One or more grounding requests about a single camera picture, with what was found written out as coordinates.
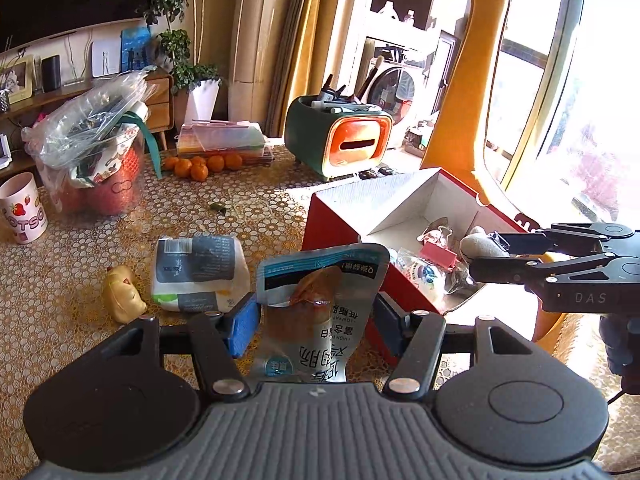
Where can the clear plastic bag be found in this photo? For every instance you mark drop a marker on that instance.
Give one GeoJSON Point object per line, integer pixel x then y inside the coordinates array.
{"type": "Point", "coordinates": [95, 130]}

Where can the black speaker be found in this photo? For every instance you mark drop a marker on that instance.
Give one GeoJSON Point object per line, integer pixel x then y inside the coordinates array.
{"type": "Point", "coordinates": [51, 74]}

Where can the green and orange tissue box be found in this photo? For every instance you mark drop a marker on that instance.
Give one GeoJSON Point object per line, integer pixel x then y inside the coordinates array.
{"type": "Point", "coordinates": [345, 145]}

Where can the yellow plush toy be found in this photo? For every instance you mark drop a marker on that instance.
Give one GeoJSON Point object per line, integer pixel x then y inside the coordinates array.
{"type": "Point", "coordinates": [122, 295]}

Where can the chicken leg snack pouch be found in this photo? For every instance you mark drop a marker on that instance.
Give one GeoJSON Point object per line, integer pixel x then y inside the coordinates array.
{"type": "Point", "coordinates": [320, 310]}

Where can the small green item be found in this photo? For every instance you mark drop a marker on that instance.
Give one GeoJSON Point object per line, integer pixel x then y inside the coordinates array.
{"type": "Point", "coordinates": [217, 207]}

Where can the yellow chair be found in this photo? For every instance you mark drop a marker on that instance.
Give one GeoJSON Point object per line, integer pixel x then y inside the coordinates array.
{"type": "Point", "coordinates": [470, 60]}

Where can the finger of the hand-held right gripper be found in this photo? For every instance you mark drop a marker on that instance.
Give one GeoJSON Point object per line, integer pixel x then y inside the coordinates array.
{"type": "Point", "coordinates": [525, 242]}
{"type": "Point", "coordinates": [500, 270]}

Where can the wooden cabinet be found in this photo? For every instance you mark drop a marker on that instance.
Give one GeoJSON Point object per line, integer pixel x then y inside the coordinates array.
{"type": "Point", "coordinates": [160, 105]}

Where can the red cardboard box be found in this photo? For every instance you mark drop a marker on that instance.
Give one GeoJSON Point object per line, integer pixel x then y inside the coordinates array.
{"type": "Point", "coordinates": [335, 220]}

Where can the clear packet of dark tea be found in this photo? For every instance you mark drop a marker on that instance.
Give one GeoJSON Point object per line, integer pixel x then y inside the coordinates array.
{"type": "Point", "coordinates": [456, 280]}

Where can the small items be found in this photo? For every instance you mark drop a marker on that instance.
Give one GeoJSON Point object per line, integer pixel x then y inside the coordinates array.
{"type": "Point", "coordinates": [425, 275]}

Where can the tall potted plant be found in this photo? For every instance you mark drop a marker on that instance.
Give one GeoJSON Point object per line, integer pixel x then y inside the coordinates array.
{"type": "Point", "coordinates": [175, 45]}

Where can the photo frame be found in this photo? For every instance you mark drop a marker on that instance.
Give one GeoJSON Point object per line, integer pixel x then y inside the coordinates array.
{"type": "Point", "coordinates": [16, 79]}

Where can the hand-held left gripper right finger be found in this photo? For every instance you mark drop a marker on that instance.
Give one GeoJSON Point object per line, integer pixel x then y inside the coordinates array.
{"type": "Point", "coordinates": [387, 322]}

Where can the washing machine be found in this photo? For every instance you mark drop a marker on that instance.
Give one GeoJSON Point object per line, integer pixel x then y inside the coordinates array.
{"type": "Point", "coordinates": [395, 92]}

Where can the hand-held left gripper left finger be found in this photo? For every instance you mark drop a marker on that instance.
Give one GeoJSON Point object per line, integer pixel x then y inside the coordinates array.
{"type": "Point", "coordinates": [245, 325]}

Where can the pink strawberry print mug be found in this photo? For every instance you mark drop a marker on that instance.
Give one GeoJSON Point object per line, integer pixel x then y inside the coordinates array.
{"type": "Point", "coordinates": [22, 210]}

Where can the lace covered desktop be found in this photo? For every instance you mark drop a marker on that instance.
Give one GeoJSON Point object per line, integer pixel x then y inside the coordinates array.
{"type": "Point", "coordinates": [65, 270]}

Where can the white food bag dark label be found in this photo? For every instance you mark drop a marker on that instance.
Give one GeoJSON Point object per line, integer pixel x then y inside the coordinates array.
{"type": "Point", "coordinates": [200, 270]}

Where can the clear plastic storage box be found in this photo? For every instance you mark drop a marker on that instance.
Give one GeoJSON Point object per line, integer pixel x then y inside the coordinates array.
{"type": "Point", "coordinates": [220, 137]}

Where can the clear wrapper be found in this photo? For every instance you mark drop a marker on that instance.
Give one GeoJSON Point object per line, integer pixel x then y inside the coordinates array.
{"type": "Point", "coordinates": [436, 230]}

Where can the blue picture card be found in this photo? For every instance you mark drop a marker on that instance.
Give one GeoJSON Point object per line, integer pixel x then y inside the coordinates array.
{"type": "Point", "coordinates": [136, 50]}

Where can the white plush toy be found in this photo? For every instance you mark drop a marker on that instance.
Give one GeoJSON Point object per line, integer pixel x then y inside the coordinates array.
{"type": "Point", "coordinates": [475, 245]}

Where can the pile of tangerines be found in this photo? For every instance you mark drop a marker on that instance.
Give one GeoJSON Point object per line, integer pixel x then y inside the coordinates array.
{"type": "Point", "coordinates": [200, 166]}

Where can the yellow curtain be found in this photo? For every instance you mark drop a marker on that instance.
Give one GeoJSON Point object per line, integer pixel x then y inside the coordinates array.
{"type": "Point", "coordinates": [300, 35]}

